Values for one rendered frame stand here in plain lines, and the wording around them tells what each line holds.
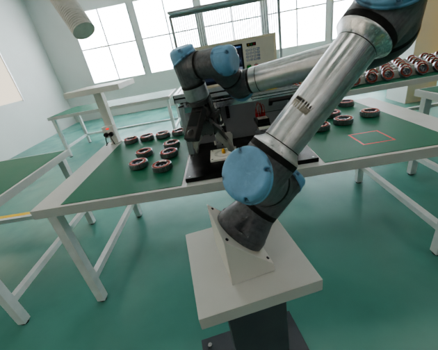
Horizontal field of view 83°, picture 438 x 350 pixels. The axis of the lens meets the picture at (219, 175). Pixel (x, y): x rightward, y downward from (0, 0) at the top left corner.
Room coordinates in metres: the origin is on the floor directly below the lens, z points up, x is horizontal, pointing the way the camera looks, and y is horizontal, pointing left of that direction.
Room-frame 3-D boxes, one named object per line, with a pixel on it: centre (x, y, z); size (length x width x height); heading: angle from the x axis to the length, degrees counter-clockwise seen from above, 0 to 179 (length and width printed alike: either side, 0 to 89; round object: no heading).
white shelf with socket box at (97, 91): (1.90, 0.70, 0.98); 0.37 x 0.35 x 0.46; 87
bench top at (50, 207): (1.51, -0.18, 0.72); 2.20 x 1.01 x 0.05; 87
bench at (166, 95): (4.73, 1.57, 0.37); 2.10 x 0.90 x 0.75; 87
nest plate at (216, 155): (1.28, -0.05, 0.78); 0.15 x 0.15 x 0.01; 87
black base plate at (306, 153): (1.28, -0.17, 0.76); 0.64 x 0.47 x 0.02; 87
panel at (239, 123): (1.52, -0.18, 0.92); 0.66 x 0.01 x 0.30; 87
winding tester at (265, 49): (1.59, -0.20, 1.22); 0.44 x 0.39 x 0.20; 87
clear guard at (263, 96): (1.26, -0.34, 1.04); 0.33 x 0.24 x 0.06; 177
